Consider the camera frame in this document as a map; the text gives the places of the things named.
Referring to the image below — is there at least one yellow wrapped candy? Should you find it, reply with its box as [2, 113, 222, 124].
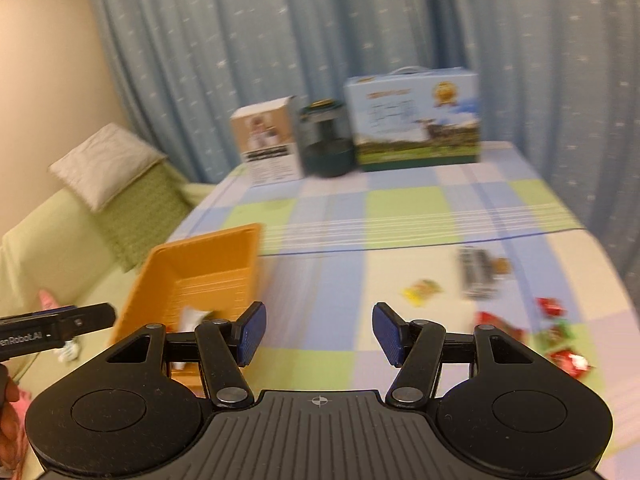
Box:
[401, 280, 445, 307]

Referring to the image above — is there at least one green candy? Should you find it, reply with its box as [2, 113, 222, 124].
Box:
[537, 322, 573, 356]

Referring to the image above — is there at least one red candy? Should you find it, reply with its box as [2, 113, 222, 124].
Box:
[474, 311, 526, 343]
[535, 296, 568, 318]
[550, 347, 596, 380]

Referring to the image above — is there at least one person's left hand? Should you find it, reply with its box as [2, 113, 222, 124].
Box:
[0, 385, 27, 466]

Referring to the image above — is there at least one dark striped snack packet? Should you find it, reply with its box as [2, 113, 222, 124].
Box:
[457, 247, 513, 301]

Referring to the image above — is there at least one green covered sofa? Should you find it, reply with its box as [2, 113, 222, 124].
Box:
[0, 125, 219, 411]

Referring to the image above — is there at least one grey cushion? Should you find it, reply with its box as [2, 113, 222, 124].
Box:
[48, 124, 168, 212]

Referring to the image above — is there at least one pink and white plush toy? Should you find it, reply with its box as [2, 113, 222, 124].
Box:
[39, 289, 85, 365]

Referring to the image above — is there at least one blue star-print curtain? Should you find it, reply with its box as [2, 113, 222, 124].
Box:
[87, 0, 640, 246]

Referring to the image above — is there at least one green zigzag cushion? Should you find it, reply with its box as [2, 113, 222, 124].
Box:
[102, 162, 197, 273]

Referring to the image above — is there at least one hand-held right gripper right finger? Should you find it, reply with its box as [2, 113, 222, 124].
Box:
[372, 302, 538, 408]

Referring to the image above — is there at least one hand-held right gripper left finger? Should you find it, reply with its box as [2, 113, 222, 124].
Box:
[105, 301, 268, 408]

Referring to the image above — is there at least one orange plastic tray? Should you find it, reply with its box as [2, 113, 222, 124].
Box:
[111, 223, 263, 396]

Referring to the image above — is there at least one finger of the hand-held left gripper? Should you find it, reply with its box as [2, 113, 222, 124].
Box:
[58, 303, 117, 335]
[0, 305, 77, 322]

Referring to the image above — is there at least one white product box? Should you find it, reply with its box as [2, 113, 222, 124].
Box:
[230, 96, 304, 186]

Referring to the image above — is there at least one white snack packet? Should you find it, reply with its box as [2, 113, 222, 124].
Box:
[177, 307, 214, 333]

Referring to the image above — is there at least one checked tablecloth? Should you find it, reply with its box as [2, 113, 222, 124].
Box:
[167, 140, 626, 411]

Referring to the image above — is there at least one blue milk carton box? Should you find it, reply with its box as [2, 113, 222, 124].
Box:
[343, 66, 483, 172]

